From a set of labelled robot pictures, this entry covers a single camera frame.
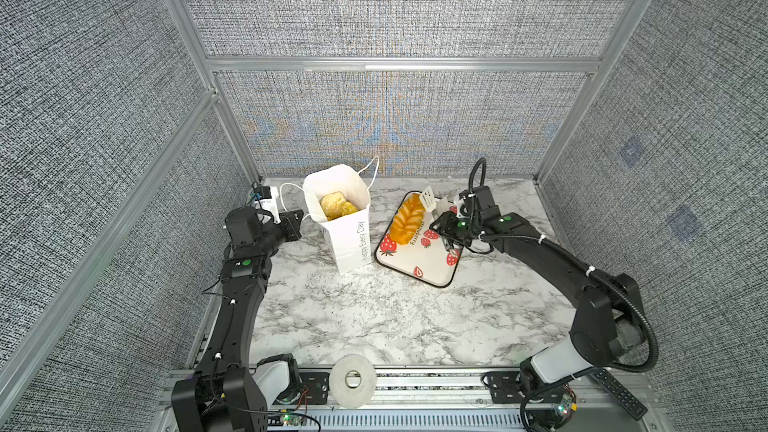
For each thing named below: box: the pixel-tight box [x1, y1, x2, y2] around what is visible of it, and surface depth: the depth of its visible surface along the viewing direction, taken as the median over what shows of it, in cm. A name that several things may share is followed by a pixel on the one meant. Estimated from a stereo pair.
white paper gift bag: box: [303, 157, 379, 275], surface depth 88 cm
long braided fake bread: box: [390, 193, 426, 245], surface depth 105 cm
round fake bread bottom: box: [320, 191, 346, 221], surface depth 96 cm
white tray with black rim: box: [375, 190, 463, 287], surface depth 98 cm
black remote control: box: [589, 367, 649, 421], surface depth 73 cm
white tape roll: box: [329, 354, 377, 408], surface depth 76 cm
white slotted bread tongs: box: [419, 186, 451, 219], surface depth 91 cm
